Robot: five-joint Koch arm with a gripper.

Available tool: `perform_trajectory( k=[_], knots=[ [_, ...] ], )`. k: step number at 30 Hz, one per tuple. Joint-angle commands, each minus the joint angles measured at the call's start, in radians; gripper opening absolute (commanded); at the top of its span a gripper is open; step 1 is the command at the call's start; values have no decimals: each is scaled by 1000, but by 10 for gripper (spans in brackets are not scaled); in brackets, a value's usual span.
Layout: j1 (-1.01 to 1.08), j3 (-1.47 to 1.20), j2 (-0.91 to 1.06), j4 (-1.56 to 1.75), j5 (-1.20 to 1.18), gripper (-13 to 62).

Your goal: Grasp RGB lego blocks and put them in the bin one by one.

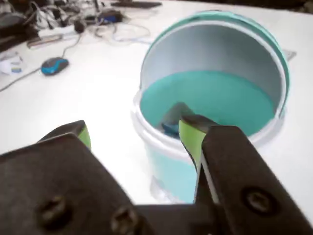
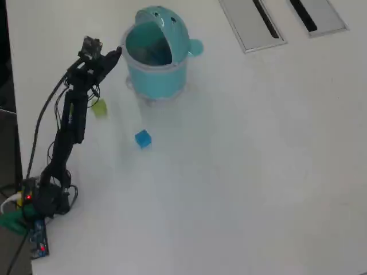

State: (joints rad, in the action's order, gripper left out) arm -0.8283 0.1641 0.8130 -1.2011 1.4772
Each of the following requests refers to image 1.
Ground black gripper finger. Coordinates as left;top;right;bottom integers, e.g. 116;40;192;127
0;119;152;235
178;114;313;235

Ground teal whale-shaped bin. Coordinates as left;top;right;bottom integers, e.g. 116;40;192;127
131;9;291;204

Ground grey flat object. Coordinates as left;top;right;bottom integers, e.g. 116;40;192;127
162;101;196;128

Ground blue black computer mouse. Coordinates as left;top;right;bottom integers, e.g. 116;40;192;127
41;56;69;76

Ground white paper packet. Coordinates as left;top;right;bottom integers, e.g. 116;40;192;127
0;55;27;74

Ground silver metal bar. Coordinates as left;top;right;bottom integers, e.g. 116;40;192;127
26;34;64;48

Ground black power plug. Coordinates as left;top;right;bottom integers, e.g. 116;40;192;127
73;19;86;34

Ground dark equipment pile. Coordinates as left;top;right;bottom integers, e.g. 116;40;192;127
0;9;40;52

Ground black blue device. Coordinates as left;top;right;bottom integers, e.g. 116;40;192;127
97;8;124;25

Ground black flat device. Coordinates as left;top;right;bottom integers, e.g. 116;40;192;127
110;1;163;9

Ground grey mouse cord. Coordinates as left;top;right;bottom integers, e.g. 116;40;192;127
0;68;42;93

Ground grey cable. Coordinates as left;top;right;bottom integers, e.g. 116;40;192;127
62;34;83;59

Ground white cable bundle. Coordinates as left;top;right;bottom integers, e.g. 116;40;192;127
31;1;74;30

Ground white looped cable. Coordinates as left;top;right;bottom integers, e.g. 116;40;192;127
92;22;152;46

